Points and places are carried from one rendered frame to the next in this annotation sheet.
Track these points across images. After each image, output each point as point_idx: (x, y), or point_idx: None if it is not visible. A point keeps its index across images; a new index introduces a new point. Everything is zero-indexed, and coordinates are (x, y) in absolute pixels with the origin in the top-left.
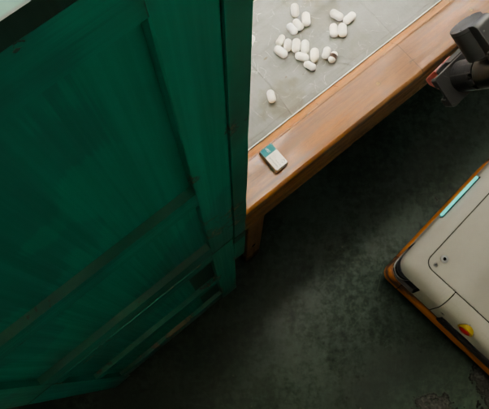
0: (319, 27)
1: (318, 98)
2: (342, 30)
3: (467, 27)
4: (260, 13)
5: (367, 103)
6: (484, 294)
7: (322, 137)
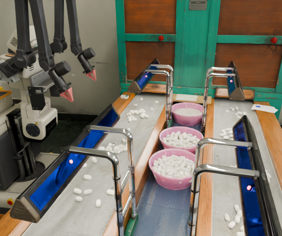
0: (137, 118)
1: (123, 108)
2: (129, 116)
3: (92, 49)
4: (156, 114)
5: None
6: (48, 158)
7: (116, 102)
